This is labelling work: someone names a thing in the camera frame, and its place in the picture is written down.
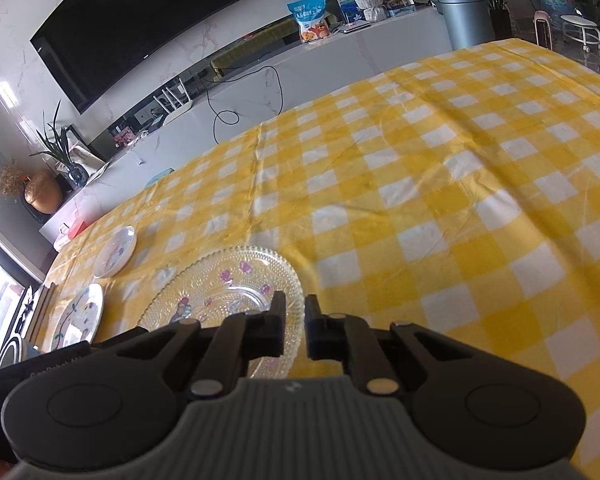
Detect clear glass plate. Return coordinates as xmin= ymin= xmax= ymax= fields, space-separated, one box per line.
xmin=137 ymin=246 xmax=306 ymax=381

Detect black framed picture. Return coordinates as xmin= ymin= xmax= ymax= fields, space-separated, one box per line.
xmin=60 ymin=124 xmax=106 ymax=171

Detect black notebook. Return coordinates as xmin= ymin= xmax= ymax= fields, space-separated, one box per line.
xmin=26 ymin=282 xmax=57 ymax=346

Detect small white printed plate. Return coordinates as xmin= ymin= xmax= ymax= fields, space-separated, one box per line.
xmin=93 ymin=226 xmax=138 ymax=279

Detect white round stool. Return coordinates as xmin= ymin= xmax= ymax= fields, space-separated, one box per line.
xmin=560 ymin=15 xmax=600 ymax=53

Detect small pink appliance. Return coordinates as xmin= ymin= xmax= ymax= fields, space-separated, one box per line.
xmin=533 ymin=10 xmax=553 ymax=46

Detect wall-mounted television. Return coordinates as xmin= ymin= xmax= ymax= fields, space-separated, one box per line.
xmin=30 ymin=0 xmax=244 ymax=115

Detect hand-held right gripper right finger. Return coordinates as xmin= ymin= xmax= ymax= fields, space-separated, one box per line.
xmin=305 ymin=295 xmax=461 ymax=396

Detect green leafy plant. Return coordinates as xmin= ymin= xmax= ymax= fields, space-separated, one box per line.
xmin=29 ymin=100 xmax=81 ymax=171

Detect gold vase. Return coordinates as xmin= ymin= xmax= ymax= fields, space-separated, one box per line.
xmin=24 ymin=170 xmax=63 ymax=214

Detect grey trash can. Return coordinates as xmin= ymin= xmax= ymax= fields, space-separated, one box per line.
xmin=436 ymin=0 xmax=488 ymax=52

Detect black cable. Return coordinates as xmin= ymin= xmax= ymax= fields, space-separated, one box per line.
xmin=206 ymin=65 xmax=283 ymax=148

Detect white router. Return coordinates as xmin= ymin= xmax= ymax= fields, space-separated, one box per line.
xmin=152 ymin=80 xmax=193 ymax=126

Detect pink storage box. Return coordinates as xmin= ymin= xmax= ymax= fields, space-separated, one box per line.
xmin=54 ymin=220 xmax=88 ymax=251

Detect yellow checkered tablecloth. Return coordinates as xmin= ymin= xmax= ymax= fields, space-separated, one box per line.
xmin=27 ymin=37 xmax=600 ymax=480

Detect tall potted plant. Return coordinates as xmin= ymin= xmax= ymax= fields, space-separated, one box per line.
xmin=447 ymin=0 xmax=526 ymax=41

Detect white marble tv cabinet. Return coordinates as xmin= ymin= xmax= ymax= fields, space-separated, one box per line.
xmin=39 ymin=7 xmax=453 ymax=246

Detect white plate with vine drawing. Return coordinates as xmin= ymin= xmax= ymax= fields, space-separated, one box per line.
xmin=50 ymin=283 xmax=104 ymax=353

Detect white woven basket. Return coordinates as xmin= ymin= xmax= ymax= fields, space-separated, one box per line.
xmin=354 ymin=0 xmax=386 ymax=23

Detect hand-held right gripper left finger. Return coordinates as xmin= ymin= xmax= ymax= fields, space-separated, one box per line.
xmin=115 ymin=291 xmax=287 ymax=401

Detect dried flowers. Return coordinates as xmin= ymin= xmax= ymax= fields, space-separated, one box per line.
xmin=0 ymin=162 xmax=31 ymax=201

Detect blue snack bag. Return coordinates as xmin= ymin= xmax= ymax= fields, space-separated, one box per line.
xmin=287 ymin=0 xmax=332 ymax=45

